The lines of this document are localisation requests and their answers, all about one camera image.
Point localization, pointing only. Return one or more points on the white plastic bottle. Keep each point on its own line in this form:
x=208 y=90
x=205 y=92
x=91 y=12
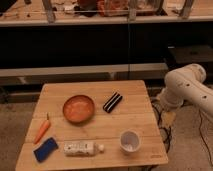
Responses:
x=82 y=148

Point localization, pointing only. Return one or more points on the orange carrot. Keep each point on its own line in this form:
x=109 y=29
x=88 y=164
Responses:
x=42 y=130

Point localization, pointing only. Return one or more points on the wooden table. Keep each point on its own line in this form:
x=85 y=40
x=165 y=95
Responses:
x=133 y=112

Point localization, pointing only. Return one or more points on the black white striped block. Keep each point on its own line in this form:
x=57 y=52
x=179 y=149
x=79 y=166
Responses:
x=112 y=102

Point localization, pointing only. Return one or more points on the orange ceramic bowl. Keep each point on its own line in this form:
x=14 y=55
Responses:
x=78 y=109

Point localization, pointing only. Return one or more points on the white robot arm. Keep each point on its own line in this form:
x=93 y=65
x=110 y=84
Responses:
x=186 y=83

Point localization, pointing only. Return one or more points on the white paper cup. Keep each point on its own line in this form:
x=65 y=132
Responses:
x=129 y=142

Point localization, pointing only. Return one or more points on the orange clutter on shelf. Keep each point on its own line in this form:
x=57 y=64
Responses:
x=115 y=7

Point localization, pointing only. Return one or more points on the metal shelf rack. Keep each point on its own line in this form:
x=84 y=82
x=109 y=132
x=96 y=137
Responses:
x=35 y=51

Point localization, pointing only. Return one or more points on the blue sponge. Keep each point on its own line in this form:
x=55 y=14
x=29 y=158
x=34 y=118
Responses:
x=43 y=151

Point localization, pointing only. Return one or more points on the black box on shelf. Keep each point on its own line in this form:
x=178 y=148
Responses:
x=180 y=56

